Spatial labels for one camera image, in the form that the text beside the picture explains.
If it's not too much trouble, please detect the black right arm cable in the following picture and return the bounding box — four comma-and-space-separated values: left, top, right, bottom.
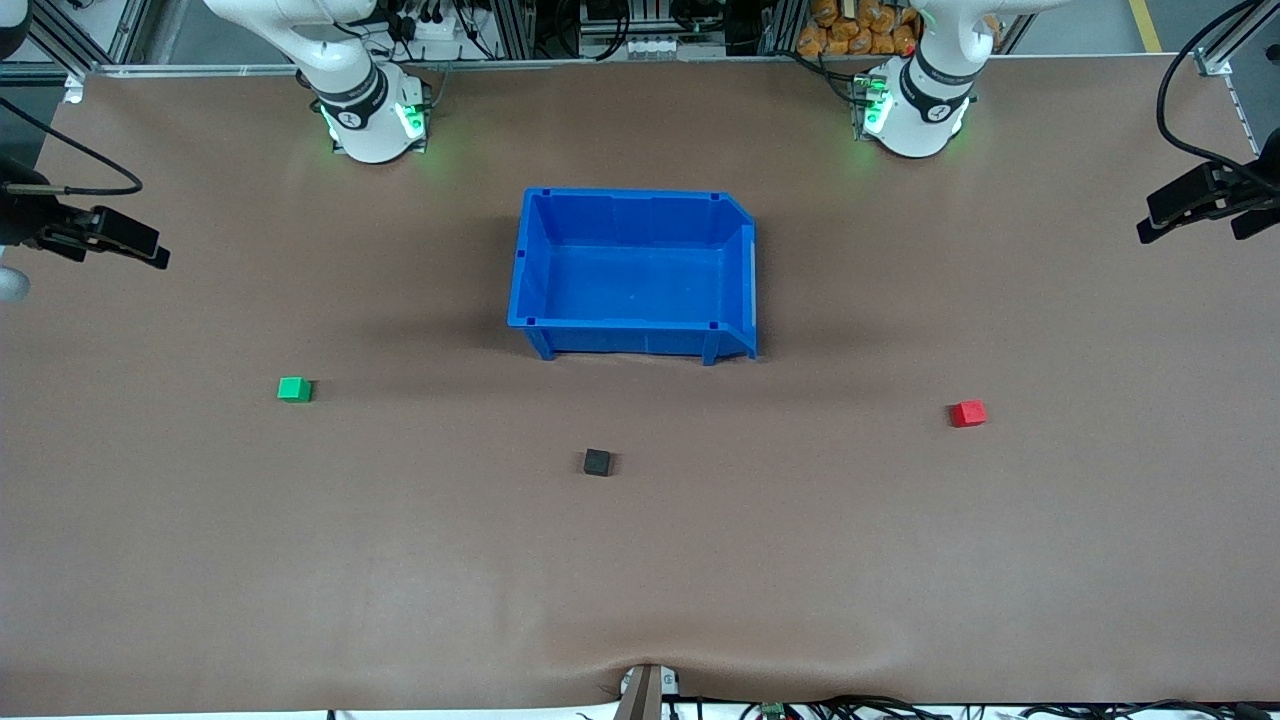
0, 97, 144, 197

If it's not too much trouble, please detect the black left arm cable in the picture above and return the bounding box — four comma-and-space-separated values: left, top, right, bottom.
1156, 0, 1280, 191

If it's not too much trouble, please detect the brown table mat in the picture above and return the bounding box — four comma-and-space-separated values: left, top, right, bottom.
0, 55, 1280, 717

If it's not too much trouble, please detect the aluminium frame post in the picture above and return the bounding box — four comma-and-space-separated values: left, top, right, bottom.
28, 0, 153, 69
1193, 0, 1280, 77

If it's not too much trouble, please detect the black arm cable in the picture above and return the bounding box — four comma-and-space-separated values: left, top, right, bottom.
0, 97, 144, 197
1156, 0, 1280, 191

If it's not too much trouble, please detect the grey metal table bracket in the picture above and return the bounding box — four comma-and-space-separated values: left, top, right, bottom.
614, 663, 682, 720

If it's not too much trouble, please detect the black cable bundle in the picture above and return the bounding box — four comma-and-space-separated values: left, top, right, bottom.
740, 695, 1280, 720

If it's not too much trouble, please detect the blue plastic storage bin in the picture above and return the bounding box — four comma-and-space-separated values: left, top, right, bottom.
506, 186, 759, 367

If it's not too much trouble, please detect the bag of orange items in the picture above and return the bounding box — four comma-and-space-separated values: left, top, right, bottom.
797, 0, 921, 57

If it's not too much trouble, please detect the white power strip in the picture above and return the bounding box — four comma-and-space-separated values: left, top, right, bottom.
393, 8, 463, 63

